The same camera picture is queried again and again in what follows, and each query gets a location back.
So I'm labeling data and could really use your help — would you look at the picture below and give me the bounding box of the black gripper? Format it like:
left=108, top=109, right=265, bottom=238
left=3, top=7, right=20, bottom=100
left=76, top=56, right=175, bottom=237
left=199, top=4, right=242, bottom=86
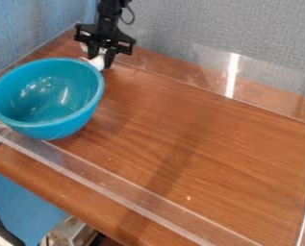
left=74, top=0, right=135, bottom=69

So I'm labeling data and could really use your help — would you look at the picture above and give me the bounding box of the white and brown toy mushroom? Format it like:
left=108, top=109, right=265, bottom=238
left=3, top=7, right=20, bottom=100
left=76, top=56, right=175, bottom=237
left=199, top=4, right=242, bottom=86
left=80, top=48, right=106, bottom=71

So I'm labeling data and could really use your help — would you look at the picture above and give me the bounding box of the blue plastic bowl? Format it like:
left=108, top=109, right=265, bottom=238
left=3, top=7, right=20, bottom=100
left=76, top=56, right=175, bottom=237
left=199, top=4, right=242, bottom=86
left=0, top=58, right=106, bottom=140

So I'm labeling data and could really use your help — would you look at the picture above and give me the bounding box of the white power strip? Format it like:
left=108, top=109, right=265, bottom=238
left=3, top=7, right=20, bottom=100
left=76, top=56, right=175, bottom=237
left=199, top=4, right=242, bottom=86
left=39, top=216, right=98, bottom=246

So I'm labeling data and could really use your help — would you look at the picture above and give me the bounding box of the black cable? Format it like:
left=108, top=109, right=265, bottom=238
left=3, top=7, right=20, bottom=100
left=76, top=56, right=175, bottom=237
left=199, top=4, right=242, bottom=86
left=119, top=0, right=136, bottom=26

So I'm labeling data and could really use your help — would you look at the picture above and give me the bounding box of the clear acrylic barrier wall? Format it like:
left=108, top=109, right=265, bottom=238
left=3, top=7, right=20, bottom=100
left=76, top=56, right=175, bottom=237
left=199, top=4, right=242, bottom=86
left=0, top=21, right=305, bottom=246

